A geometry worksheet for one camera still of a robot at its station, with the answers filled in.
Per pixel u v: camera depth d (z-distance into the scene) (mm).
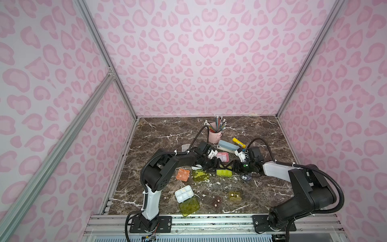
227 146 972
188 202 801
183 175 899
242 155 862
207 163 818
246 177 878
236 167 804
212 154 881
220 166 852
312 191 447
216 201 797
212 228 728
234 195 819
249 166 782
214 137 996
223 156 982
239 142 1032
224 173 885
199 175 902
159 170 511
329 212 434
